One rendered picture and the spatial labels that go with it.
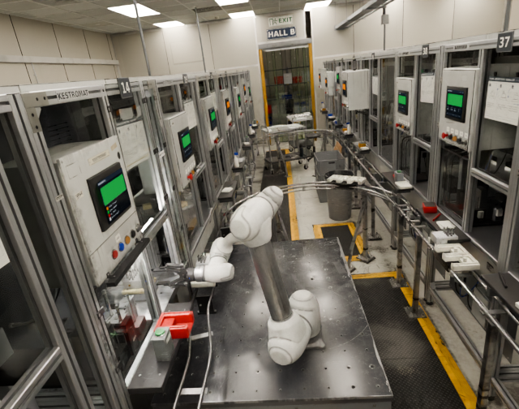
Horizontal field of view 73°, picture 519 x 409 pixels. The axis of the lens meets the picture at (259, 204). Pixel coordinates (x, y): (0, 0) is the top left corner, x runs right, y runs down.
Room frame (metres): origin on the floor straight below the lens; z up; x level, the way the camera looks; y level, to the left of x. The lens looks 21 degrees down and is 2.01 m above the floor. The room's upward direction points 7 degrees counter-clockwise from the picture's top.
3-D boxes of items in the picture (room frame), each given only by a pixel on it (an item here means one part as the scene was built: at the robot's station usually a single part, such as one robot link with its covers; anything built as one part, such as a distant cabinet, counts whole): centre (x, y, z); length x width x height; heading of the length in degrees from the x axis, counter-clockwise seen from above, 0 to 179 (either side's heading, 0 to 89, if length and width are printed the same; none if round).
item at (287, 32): (9.83, -1.06, 2.82); 0.75 x 0.04 x 0.25; 85
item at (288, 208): (6.31, -0.37, 0.01); 5.85 x 0.59 x 0.01; 175
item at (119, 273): (1.29, 0.55, 1.37); 0.36 x 0.04 x 0.04; 175
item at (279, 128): (7.23, -0.67, 0.48); 0.88 x 0.56 x 0.96; 103
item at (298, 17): (9.89, -1.06, 2.96); 1.23 x 0.08 x 0.68; 85
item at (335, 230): (3.79, -0.90, 0.01); 1.00 x 0.55 x 0.01; 175
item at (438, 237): (1.96, -1.13, 0.92); 0.13 x 0.10 x 0.09; 85
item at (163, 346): (1.23, 0.49, 0.97); 0.08 x 0.08 x 0.12; 85
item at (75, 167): (1.30, 0.69, 1.60); 0.42 x 0.29 x 0.46; 175
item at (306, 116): (8.46, -1.20, 0.48); 0.84 x 0.58 x 0.97; 3
